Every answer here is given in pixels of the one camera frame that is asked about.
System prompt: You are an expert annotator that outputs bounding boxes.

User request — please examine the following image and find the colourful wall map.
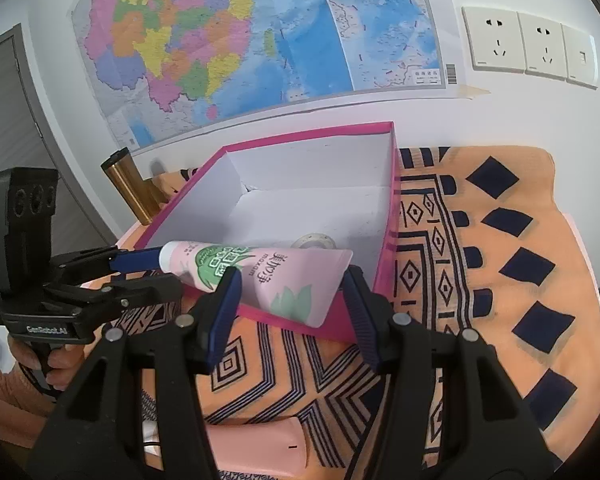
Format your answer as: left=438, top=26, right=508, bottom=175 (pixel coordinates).
left=70, top=0, right=464, bottom=151

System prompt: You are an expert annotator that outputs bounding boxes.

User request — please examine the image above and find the grey door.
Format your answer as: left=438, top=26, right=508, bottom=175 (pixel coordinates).
left=0, top=25, right=116, bottom=254

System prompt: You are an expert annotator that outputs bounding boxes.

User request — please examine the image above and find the orange patterned blanket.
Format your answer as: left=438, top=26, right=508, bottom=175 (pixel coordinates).
left=78, top=144, right=600, bottom=480

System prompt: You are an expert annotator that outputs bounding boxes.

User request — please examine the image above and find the white wall socket panel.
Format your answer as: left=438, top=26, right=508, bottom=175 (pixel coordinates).
left=462, top=6, right=598, bottom=89

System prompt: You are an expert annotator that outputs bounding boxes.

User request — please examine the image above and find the pink cardboard box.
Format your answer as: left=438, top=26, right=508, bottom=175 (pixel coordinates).
left=130, top=120, right=404, bottom=345

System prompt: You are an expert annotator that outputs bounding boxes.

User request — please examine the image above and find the white tape roll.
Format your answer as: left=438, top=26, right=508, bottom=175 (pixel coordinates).
left=292, top=233, right=337, bottom=249

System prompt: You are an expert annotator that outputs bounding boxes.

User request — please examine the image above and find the pink green hand cream tube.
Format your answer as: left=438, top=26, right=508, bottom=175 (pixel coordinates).
left=159, top=242, right=353, bottom=328

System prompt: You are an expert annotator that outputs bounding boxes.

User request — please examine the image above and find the gold thermos bottle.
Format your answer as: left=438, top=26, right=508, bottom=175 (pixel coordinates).
left=100, top=148, right=168, bottom=226

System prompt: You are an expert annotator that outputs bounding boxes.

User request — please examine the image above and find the large pink cream tube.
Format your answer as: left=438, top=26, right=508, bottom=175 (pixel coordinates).
left=204, top=417, right=308, bottom=478

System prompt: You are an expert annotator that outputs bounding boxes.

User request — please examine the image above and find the person's left hand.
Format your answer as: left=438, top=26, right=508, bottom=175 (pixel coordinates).
left=7, top=334, right=89, bottom=391

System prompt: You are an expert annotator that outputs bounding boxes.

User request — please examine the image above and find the pink sleeve forearm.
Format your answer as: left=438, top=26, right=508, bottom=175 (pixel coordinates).
left=0, top=366, right=55, bottom=448

